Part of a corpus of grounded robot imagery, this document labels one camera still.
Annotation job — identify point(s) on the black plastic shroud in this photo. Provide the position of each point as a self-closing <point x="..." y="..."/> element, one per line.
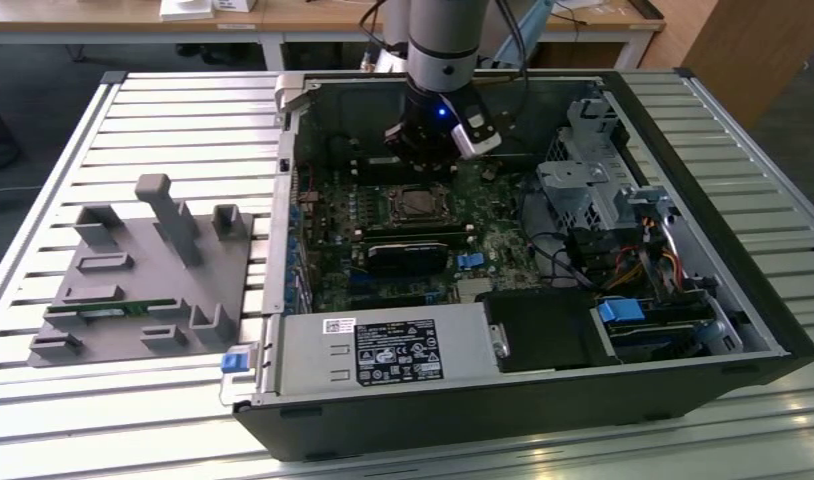
<point x="548" y="330"/>

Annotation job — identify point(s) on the black PC case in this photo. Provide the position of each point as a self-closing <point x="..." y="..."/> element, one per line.
<point x="514" y="425"/>

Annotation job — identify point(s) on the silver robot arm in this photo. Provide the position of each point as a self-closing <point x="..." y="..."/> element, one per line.
<point x="441" y="50"/>

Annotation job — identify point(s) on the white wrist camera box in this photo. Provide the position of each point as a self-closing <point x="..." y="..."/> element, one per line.
<point x="477" y="135"/>

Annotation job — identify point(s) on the wooden cabinet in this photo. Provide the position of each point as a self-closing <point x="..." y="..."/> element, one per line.
<point x="748" y="50"/>

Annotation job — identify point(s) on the black RAM slot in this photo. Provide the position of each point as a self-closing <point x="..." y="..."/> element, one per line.
<point x="414" y="230"/>
<point x="374" y="167"/>
<point x="414" y="238"/>

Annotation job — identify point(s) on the green RAM stick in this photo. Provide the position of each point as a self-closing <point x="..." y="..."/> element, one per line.
<point x="137" y="306"/>

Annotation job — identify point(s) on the blue case latch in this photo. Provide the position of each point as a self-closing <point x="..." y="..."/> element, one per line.
<point x="233" y="362"/>

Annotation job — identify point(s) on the blue disk carrier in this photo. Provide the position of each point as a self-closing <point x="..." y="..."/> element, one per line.
<point x="621" y="311"/>

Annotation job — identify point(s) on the silver heat sink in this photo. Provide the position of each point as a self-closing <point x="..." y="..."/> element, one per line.
<point x="476" y="289"/>

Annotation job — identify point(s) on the blue board connector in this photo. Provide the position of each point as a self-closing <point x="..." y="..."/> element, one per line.
<point x="470" y="261"/>

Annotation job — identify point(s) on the silver drive cage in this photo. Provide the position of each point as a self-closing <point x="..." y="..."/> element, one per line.
<point x="568" y="185"/>

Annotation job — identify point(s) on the CPU socket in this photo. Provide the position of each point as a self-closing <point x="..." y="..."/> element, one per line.
<point x="394" y="220"/>

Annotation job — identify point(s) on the green motherboard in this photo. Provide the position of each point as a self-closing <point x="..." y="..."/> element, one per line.
<point x="501" y="240"/>

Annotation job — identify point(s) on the wooden desk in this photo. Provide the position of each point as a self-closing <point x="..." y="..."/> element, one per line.
<point x="81" y="22"/>

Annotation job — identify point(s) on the silver power supply unit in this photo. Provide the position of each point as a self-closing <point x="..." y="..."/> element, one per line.
<point x="301" y="350"/>

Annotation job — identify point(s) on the grey parts rack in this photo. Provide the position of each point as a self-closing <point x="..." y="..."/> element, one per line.
<point x="147" y="280"/>

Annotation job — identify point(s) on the black graphics card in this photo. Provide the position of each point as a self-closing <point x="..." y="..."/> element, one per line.
<point x="408" y="260"/>

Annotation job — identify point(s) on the black disk drive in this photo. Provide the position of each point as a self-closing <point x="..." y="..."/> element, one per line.
<point x="654" y="340"/>

